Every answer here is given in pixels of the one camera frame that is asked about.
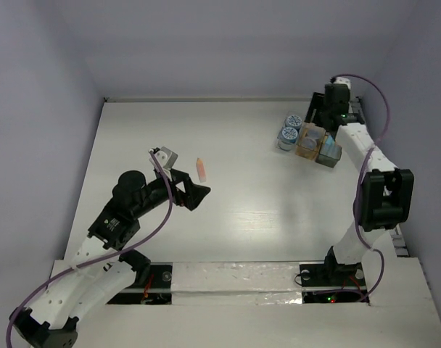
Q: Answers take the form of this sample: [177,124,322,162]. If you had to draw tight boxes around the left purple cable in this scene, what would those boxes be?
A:
[4,152,173,348]

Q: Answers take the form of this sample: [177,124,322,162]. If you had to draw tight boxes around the amber plastic bin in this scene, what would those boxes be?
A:
[295,123,326,161]

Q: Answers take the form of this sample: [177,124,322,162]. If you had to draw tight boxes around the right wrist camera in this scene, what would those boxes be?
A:
[330,76,351,89]

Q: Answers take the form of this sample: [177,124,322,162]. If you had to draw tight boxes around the clear jar blue clips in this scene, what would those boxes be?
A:
[306,128,325,140]

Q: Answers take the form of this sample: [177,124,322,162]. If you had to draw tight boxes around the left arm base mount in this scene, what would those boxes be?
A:
[109,263,173,305]

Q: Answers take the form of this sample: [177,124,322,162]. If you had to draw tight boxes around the blue pencil-shaped highlighter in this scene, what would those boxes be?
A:
[321,136,336,156]

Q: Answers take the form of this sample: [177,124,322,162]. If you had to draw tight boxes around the clear plastic bin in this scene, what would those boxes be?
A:
[276,112,303,152]

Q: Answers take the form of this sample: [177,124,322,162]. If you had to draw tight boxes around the grey plastic bin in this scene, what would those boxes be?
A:
[315,133,342,168]

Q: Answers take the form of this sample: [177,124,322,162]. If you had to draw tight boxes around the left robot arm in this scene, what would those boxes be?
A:
[5,169,211,347]

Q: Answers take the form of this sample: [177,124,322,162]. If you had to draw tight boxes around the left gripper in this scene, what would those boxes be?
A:
[132,167,209,218]

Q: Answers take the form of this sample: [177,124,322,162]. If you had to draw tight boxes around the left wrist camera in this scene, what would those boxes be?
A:
[149,146,178,177]

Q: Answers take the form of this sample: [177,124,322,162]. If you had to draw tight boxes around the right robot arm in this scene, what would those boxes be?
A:
[305,76,414,284]

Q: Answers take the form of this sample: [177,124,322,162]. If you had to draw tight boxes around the blue lid jar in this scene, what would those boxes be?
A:
[277,126,299,151]
[284,112,303,131]

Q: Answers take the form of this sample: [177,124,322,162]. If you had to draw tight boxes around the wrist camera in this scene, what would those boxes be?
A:
[149,146,178,177]
[330,76,351,89]

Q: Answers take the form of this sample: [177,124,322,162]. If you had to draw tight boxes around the pink pencil-shaped highlighter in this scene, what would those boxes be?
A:
[196,158,207,183]

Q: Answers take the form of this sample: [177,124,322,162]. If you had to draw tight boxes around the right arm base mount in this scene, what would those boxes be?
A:
[294,263,369,305]

